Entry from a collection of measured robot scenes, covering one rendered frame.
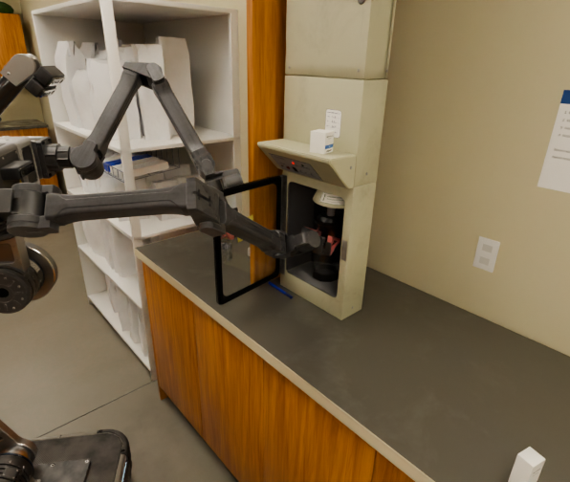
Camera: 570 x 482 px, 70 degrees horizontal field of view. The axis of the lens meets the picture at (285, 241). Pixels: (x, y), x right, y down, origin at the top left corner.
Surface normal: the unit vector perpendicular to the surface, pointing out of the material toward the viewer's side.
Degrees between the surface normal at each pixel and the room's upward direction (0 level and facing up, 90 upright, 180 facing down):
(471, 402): 0
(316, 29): 90
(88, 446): 0
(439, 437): 0
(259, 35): 90
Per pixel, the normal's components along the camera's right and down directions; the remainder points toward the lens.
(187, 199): 0.01, -0.30
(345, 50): -0.75, 0.25
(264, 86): 0.66, 0.32
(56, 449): 0.03, -0.91
